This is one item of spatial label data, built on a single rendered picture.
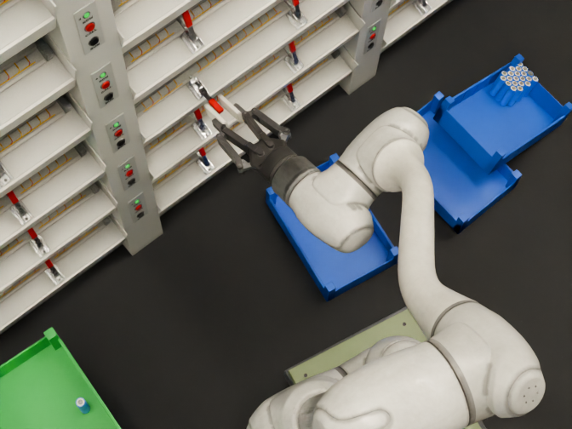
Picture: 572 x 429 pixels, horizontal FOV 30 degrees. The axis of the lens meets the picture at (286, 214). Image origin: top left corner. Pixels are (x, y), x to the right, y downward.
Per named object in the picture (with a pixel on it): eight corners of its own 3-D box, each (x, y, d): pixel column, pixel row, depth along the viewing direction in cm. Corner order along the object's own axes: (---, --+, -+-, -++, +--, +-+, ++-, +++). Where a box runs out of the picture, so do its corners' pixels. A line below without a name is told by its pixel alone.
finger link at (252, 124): (268, 147, 206) (274, 144, 206) (240, 110, 212) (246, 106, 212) (271, 159, 209) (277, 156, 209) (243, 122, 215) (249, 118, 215)
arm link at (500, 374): (487, 282, 157) (407, 319, 154) (561, 341, 142) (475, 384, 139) (498, 351, 164) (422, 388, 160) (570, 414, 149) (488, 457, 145)
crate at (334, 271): (397, 263, 261) (401, 252, 253) (326, 302, 257) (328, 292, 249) (334, 165, 270) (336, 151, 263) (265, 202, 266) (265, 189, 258)
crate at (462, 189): (515, 186, 269) (523, 174, 262) (457, 234, 264) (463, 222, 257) (434, 105, 277) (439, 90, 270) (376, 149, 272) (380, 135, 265)
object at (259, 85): (354, 37, 253) (370, 16, 239) (150, 185, 237) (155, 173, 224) (302, -32, 253) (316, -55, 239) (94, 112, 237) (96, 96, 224)
